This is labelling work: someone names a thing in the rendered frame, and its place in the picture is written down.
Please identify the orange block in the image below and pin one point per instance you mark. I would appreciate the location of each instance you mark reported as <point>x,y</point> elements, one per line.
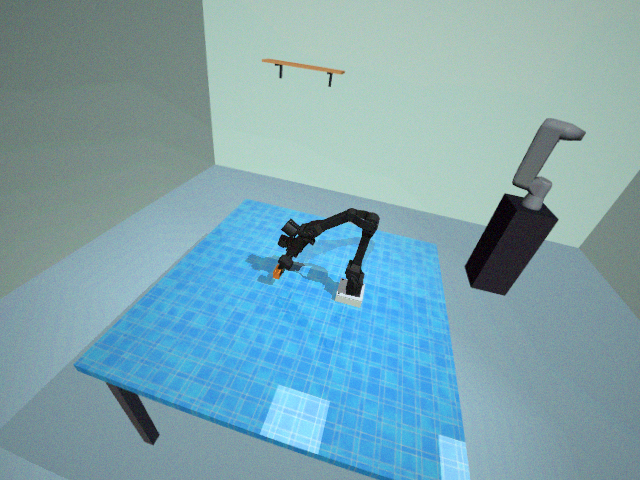
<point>277,272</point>

